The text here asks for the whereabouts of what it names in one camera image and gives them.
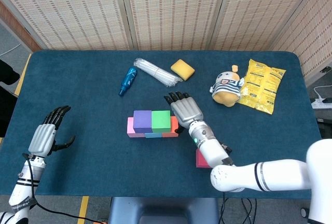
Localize white power strip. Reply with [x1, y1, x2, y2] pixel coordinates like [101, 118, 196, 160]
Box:
[311, 99, 332, 110]

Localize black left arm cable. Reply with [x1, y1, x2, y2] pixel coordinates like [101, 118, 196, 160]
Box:
[22, 153, 109, 224]

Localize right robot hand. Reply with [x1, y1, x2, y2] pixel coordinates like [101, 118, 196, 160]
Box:
[163, 91, 204, 134]

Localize orange foam cube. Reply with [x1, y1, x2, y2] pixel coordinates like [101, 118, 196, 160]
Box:
[162, 116, 180, 138]

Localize pink foam cube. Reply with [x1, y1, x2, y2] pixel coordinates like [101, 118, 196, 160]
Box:
[127, 117, 146, 138]

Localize black box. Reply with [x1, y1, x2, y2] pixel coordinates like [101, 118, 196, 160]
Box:
[316, 117, 332, 139]

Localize white power cable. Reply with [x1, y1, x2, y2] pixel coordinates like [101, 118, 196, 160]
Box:
[313, 85, 332, 101]

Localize teal felt table cover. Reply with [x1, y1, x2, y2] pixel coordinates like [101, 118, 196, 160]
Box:
[0, 50, 330, 200]

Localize green foam cube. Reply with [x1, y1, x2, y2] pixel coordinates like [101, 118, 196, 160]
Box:
[151, 110, 172, 133]

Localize purple foam cube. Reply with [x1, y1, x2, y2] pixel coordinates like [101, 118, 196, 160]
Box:
[133, 110, 153, 134]

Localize woven bamboo screen panel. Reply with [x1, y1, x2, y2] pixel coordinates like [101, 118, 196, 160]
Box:
[207, 0, 325, 52]
[120, 0, 230, 51]
[0, 0, 134, 51]
[269, 0, 332, 79]

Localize black floor cables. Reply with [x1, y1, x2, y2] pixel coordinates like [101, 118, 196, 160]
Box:
[241, 198, 258, 224]

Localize plush toy with striped shirt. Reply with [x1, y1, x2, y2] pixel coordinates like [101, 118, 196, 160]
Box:
[210, 64, 245, 108]

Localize person in black clothes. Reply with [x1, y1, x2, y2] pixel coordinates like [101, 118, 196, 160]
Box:
[0, 58, 21, 138]

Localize bundle of clear straws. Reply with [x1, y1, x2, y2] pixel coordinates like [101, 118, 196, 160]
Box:
[133, 58, 183, 88]

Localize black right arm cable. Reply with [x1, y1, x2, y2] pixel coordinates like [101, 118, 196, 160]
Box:
[219, 191, 228, 224]

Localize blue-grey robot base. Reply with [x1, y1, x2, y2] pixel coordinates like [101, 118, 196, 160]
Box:
[108, 197, 220, 224]

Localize yellow snack bag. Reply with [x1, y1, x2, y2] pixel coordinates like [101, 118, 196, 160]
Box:
[237, 58, 287, 115]

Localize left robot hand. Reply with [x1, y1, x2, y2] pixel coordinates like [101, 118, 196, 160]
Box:
[27, 105, 76, 157]

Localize yellow sponge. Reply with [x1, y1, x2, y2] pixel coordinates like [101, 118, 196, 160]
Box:
[170, 59, 196, 81]

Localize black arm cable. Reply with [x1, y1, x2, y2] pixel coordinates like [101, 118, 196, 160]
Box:
[22, 153, 109, 224]
[219, 191, 228, 224]

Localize red foam cube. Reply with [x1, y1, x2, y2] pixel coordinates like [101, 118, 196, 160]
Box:
[196, 148, 212, 169]

